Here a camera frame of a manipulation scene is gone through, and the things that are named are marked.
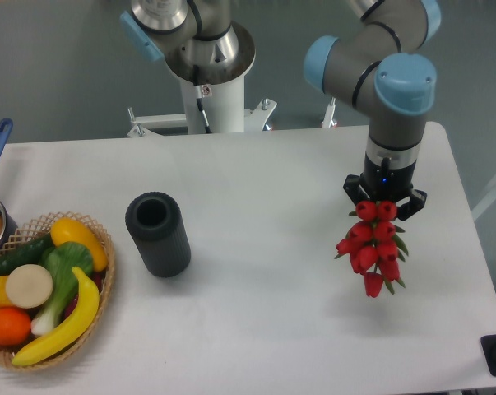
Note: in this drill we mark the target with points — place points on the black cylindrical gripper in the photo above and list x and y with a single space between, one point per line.
384 183

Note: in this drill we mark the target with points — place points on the red tulip bouquet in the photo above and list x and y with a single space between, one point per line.
374 247

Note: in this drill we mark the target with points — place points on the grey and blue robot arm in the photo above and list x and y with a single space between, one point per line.
379 73

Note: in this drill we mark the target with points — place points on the dark grey ribbed vase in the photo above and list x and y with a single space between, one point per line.
155 223

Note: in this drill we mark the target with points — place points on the yellow banana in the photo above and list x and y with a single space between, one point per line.
68 330

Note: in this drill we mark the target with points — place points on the green bok choy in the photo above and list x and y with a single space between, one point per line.
59 262

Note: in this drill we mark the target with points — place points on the green cucumber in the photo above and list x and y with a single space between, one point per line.
27 253

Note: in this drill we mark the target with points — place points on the beige round mushroom cap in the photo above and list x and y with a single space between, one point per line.
29 286

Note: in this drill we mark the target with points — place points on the orange fruit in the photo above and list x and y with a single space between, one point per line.
15 326

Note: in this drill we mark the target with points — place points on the woven wicker basket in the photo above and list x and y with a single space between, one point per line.
34 229

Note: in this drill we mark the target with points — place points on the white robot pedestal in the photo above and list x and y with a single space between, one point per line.
211 76

